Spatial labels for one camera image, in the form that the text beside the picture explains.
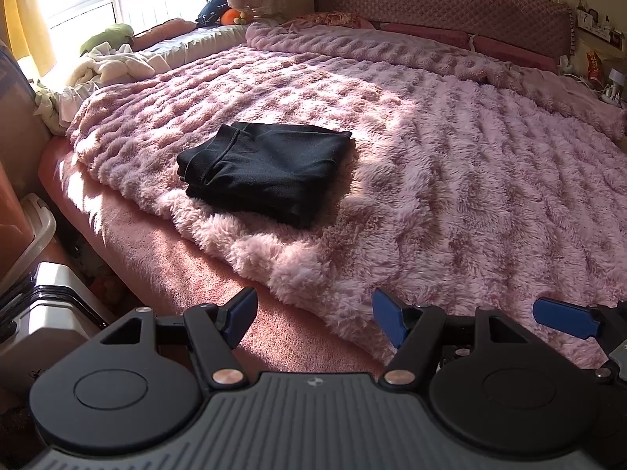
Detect white plastic bin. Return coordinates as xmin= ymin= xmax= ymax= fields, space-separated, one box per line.
xmin=0 ymin=193 xmax=58 ymax=300

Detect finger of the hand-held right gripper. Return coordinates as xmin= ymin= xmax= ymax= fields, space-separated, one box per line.
xmin=533 ymin=296 xmax=627 ymax=383

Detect navy printed cushion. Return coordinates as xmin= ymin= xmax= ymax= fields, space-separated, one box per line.
xmin=196 ymin=0 xmax=232 ymax=26

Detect white appliance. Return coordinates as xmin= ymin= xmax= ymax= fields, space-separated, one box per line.
xmin=0 ymin=262 xmax=107 ymax=393

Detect orange plush toy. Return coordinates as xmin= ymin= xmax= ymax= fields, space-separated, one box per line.
xmin=220 ymin=7 xmax=254 ymax=26

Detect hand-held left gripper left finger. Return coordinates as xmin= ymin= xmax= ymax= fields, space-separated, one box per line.
xmin=98 ymin=286 xmax=259 ymax=393

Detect brown cardboard box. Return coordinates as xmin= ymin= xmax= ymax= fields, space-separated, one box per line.
xmin=0 ymin=42 xmax=54 ymax=281

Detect pink fluffy blanket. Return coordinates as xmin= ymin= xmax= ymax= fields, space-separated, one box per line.
xmin=66 ymin=23 xmax=627 ymax=370

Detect white crumpled cloth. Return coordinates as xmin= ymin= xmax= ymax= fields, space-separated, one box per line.
xmin=34 ymin=44 xmax=168 ymax=135

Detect pink floral pillow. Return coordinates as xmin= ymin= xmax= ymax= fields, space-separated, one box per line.
xmin=289 ymin=12 xmax=376 ymax=31

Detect green cloth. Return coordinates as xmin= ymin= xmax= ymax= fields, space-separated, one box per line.
xmin=80 ymin=23 xmax=134 ymax=56

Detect mauve quilted headboard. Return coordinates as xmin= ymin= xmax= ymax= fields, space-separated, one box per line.
xmin=313 ymin=0 xmax=575 ymax=68

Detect black pants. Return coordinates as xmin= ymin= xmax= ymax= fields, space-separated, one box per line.
xmin=176 ymin=123 xmax=354 ymax=229

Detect long red pillow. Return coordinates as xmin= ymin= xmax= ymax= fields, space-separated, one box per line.
xmin=473 ymin=36 xmax=560 ymax=72
xmin=379 ymin=22 xmax=472 ymax=51

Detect pink bed mattress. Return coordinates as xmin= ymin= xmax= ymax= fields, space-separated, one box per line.
xmin=39 ymin=136 xmax=384 ymax=379

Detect white table lamp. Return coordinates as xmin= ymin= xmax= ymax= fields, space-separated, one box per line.
xmin=606 ymin=69 xmax=626 ymax=105

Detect white wall shelf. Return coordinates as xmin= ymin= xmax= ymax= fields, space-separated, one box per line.
xmin=575 ymin=7 xmax=626 ymax=43

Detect red snack bag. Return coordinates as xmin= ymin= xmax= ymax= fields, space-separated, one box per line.
xmin=585 ymin=50 xmax=605 ymax=84

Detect yellow curtain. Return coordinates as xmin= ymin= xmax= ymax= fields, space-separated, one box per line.
xmin=0 ymin=0 xmax=58 ymax=78

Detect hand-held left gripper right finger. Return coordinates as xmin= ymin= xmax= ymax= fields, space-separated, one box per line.
xmin=371 ymin=289 xmax=529 ymax=395

